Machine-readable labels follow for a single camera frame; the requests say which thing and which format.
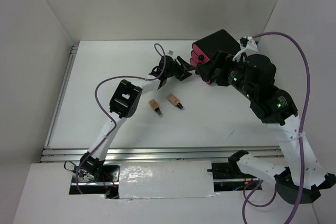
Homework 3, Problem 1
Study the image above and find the aluminium front rail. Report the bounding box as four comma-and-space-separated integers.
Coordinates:
40, 146, 283, 163

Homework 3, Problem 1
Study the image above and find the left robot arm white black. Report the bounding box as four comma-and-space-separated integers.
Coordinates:
74, 56, 195, 182

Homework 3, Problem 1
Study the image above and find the aluminium left rail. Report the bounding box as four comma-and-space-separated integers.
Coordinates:
44, 44, 79, 148

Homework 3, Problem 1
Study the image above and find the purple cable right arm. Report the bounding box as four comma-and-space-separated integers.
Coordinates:
241, 31, 310, 224

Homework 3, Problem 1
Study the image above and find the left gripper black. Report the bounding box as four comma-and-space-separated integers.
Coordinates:
165, 56, 195, 81

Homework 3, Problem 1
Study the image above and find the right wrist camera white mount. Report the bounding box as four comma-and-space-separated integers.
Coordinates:
233, 36, 258, 62

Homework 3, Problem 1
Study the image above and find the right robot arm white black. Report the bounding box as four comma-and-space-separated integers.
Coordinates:
190, 51, 335, 205

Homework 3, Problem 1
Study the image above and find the beige foundation tube right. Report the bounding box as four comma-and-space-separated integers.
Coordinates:
167, 93, 184, 109

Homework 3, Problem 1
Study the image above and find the beige foundation bottle left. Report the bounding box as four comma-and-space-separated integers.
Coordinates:
149, 99, 162, 116

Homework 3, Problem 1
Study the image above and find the white glossy cover plate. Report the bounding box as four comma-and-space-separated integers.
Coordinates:
119, 161, 215, 199

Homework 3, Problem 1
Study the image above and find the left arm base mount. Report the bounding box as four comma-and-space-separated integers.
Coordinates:
64, 161, 120, 199

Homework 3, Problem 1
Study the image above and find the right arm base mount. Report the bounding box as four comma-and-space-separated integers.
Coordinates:
207, 163, 259, 192

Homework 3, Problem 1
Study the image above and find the black drawer organizer case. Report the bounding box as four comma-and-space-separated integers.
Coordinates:
193, 29, 240, 59

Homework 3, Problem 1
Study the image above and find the aluminium rail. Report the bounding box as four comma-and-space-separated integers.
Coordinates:
40, 146, 283, 163
44, 44, 79, 148

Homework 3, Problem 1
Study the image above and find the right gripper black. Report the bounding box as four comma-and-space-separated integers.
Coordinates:
195, 48, 256, 99

